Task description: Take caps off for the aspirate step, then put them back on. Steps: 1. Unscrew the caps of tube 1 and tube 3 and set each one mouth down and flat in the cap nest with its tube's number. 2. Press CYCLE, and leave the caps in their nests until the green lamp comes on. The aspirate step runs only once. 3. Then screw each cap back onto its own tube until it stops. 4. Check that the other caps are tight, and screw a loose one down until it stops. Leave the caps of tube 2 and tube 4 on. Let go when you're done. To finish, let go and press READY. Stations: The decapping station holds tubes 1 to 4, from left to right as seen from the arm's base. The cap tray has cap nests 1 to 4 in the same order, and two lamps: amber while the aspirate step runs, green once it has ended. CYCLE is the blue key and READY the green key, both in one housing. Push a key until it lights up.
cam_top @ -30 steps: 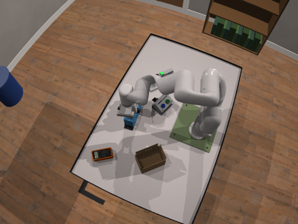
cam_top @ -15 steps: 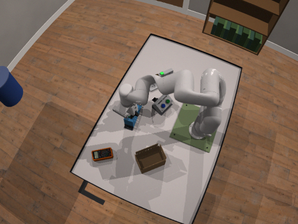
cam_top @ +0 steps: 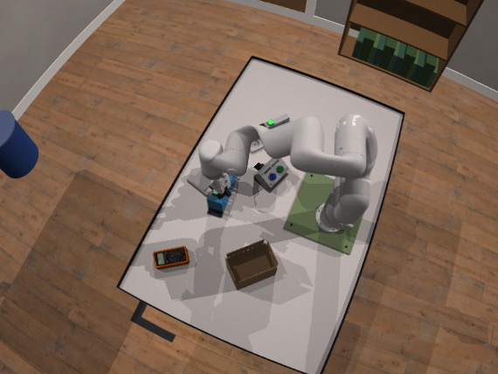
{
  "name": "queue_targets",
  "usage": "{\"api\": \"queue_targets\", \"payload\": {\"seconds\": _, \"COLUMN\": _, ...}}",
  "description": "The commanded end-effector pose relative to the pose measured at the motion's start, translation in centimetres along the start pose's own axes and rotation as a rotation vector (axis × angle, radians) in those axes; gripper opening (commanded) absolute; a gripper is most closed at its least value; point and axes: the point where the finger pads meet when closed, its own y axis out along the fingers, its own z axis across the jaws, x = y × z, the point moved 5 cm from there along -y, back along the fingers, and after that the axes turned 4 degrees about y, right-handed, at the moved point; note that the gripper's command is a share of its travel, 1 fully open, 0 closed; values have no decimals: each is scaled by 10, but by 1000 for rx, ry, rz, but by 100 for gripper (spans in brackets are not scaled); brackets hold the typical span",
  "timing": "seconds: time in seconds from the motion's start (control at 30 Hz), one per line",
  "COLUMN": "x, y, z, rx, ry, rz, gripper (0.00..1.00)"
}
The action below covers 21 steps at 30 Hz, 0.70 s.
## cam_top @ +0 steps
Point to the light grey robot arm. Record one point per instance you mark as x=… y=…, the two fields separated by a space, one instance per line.
x=354 y=159

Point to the brown cardboard box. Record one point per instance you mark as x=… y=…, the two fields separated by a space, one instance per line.
x=250 y=262

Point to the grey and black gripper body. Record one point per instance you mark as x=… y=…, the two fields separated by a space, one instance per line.
x=219 y=184

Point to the orange digital multimeter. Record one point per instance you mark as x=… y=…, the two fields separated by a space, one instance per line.
x=172 y=257

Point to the grey panel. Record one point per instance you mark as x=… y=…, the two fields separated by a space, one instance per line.
x=257 y=145

